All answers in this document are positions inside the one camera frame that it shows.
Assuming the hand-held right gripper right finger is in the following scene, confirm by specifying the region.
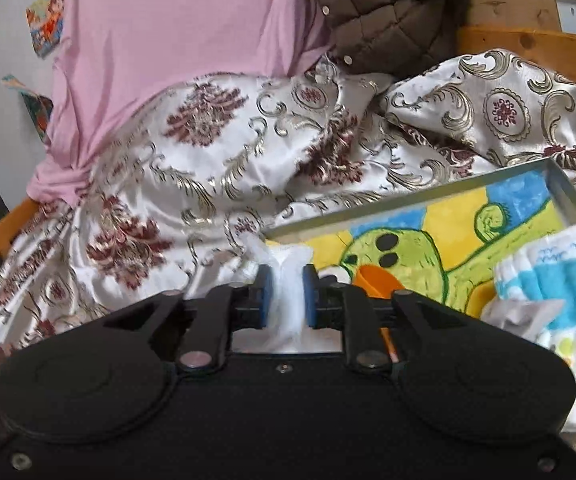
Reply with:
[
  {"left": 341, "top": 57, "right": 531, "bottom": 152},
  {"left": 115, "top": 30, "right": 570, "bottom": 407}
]
[{"left": 302, "top": 264, "right": 481, "bottom": 375}]

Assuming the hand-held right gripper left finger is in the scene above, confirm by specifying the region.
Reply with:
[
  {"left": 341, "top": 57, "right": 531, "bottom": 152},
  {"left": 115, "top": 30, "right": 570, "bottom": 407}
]
[{"left": 102, "top": 264, "right": 275, "bottom": 374}]

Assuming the white tissue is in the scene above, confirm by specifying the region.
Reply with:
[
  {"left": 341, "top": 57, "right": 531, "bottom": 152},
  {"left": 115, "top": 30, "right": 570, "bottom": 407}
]
[{"left": 232, "top": 236, "right": 345, "bottom": 356}]

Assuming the grey metal tray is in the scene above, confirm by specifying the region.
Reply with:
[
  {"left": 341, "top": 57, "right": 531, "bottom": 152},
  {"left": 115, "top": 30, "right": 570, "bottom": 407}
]
[{"left": 262, "top": 156, "right": 576, "bottom": 321}]

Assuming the orange pencil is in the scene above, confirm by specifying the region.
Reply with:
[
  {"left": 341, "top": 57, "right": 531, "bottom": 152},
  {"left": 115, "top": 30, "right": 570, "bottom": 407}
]
[{"left": 379, "top": 327, "right": 400, "bottom": 364}]

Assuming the yellow dinosaur print cloth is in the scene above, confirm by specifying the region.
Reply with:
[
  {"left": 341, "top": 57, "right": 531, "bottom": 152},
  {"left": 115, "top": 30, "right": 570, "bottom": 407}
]
[{"left": 308, "top": 169, "right": 566, "bottom": 320}]

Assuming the white red floral bedspread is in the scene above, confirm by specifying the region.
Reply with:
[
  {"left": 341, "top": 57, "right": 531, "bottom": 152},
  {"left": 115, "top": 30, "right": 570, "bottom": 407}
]
[{"left": 0, "top": 47, "right": 576, "bottom": 401}]

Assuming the white blue print diaper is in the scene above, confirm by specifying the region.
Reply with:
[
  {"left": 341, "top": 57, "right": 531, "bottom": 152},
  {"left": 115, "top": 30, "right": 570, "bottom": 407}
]
[{"left": 480, "top": 219, "right": 576, "bottom": 433}]

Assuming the pink sheet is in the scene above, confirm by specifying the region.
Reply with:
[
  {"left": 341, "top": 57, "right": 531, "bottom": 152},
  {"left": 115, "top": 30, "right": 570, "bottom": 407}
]
[{"left": 26, "top": 0, "right": 336, "bottom": 206}]

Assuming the brown puffer jacket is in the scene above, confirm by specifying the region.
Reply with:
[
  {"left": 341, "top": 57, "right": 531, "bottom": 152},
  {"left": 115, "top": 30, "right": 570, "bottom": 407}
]
[{"left": 300, "top": 0, "right": 576, "bottom": 76}]

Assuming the colourful wall poster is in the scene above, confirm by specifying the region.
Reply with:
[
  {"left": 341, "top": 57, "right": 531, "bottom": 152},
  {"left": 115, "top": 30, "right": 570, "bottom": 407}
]
[
  {"left": 2, "top": 74, "right": 55, "bottom": 145},
  {"left": 24, "top": 0, "right": 67, "bottom": 59}
]

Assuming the wooden bed frame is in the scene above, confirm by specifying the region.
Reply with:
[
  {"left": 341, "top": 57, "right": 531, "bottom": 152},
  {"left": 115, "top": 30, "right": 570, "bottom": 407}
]
[{"left": 0, "top": 26, "right": 576, "bottom": 342}]

